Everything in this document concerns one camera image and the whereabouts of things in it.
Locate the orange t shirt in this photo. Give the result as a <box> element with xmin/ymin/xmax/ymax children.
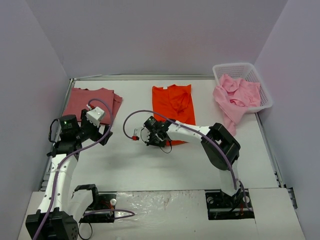
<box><xmin>151</xmin><ymin>83</ymin><xmax>197</xmax><ymax>146</ymax></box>

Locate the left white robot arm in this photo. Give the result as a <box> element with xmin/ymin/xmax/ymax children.
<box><xmin>25</xmin><ymin>105</ymin><xmax>113</xmax><ymax>240</ymax></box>

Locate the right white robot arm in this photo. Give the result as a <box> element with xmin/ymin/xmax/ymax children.
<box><xmin>142</xmin><ymin>116</ymin><xmax>241</xmax><ymax>207</ymax></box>

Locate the dusty red folded t shirt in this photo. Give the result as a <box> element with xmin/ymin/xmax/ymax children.
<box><xmin>62</xmin><ymin>87</ymin><xmax>123</xmax><ymax>122</ymax></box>

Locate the light pink t shirt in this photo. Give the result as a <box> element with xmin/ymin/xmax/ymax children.
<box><xmin>213</xmin><ymin>74</ymin><xmax>261</xmax><ymax>136</ymax></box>

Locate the white plastic basket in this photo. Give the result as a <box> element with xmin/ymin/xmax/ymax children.
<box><xmin>212</xmin><ymin>62</ymin><xmax>273</xmax><ymax>114</ymax></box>

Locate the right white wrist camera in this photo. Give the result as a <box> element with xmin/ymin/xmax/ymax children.
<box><xmin>132</xmin><ymin>126</ymin><xmax>150</xmax><ymax>144</ymax></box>

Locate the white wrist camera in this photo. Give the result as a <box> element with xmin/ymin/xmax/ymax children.
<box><xmin>132</xmin><ymin>126</ymin><xmax>150</xmax><ymax>144</ymax></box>
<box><xmin>85</xmin><ymin>106</ymin><xmax>106</xmax><ymax>127</ymax></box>

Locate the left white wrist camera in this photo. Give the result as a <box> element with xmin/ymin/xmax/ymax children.
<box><xmin>85</xmin><ymin>106</ymin><xmax>106</xmax><ymax>127</ymax></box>

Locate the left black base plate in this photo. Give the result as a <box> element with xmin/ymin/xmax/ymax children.
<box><xmin>80</xmin><ymin>192</ymin><xmax>117</xmax><ymax>224</ymax></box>

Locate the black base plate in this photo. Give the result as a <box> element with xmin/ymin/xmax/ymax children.
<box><xmin>205</xmin><ymin>189</ymin><xmax>255</xmax><ymax>221</ymax></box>
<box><xmin>80</xmin><ymin>192</ymin><xmax>117</xmax><ymax>224</ymax></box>

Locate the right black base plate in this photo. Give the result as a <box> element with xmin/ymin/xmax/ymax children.
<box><xmin>205</xmin><ymin>189</ymin><xmax>255</xmax><ymax>221</ymax></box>

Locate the thin black cable loop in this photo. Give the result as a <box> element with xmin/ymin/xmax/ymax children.
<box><xmin>77</xmin><ymin>221</ymin><xmax>94</xmax><ymax>240</ymax></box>

